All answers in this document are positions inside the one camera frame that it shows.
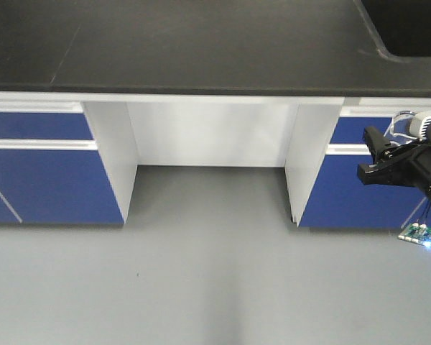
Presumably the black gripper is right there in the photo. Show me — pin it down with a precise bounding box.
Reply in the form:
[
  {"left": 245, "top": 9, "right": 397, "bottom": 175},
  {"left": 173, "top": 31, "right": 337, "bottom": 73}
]
[{"left": 357, "top": 126, "right": 431, "bottom": 196}]

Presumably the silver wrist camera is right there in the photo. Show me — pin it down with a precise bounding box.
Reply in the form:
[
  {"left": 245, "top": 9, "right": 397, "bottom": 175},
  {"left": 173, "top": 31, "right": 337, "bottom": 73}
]
[{"left": 409, "top": 110, "right": 431, "bottom": 142}]

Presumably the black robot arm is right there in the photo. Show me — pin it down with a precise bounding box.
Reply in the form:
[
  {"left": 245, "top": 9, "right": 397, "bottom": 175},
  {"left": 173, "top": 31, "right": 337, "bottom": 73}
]
[{"left": 357, "top": 124, "right": 431, "bottom": 200}]

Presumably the left blue cabinet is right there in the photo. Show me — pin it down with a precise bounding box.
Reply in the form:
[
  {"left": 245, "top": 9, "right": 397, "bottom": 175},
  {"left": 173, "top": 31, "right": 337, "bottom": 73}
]
[{"left": 0, "top": 93, "right": 138, "bottom": 225}]

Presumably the green circuit board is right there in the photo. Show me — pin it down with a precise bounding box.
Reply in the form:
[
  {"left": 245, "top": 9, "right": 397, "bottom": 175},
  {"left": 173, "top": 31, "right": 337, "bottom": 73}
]
[{"left": 397, "top": 223, "right": 431, "bottom": 248}]

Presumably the small clear glass beaker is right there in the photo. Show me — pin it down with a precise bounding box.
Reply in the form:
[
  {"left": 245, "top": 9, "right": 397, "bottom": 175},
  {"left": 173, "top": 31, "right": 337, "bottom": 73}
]
[{"left": 384, "top": 111, "right": 418, "bottom": 145}]

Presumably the black lab sink basin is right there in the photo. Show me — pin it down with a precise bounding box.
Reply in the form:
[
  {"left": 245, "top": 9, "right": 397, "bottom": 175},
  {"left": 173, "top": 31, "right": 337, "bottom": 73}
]
[{"left": 354, "top": 1, "right": 431, "bottom": 63}]

